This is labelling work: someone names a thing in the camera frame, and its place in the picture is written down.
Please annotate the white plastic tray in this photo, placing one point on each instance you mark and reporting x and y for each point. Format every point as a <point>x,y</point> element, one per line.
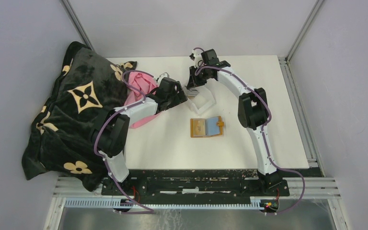
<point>201,103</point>

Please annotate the yellow leather card holder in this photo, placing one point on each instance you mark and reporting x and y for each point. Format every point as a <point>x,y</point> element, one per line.
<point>214,127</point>

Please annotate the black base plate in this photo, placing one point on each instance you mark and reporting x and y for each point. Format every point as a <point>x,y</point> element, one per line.
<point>203,187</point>

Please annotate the aluminium frame rail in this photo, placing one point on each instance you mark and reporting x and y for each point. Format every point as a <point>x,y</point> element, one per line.
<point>317,185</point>

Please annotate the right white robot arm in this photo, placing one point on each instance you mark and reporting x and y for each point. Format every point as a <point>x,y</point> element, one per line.
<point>253,111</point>

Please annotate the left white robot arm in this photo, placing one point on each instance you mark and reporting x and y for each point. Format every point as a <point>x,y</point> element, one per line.
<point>110,129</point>

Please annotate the pink cloth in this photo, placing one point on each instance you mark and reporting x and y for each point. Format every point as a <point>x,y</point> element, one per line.
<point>138,84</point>

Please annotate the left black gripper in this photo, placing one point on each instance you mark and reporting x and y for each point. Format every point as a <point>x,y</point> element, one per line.
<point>180,97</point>

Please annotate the black floral blanket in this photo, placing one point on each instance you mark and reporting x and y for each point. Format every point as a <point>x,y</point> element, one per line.
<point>59,139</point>

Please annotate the stack of credit cards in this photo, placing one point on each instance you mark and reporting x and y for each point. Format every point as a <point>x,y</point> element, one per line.
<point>191,93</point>

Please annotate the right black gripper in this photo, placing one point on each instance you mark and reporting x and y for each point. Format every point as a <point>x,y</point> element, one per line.
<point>193,81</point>

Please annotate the gold vip card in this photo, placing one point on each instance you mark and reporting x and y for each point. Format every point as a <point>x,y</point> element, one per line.
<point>198,128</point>

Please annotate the white slotted cable duct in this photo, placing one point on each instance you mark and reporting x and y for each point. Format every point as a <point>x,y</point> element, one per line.
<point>119,203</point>

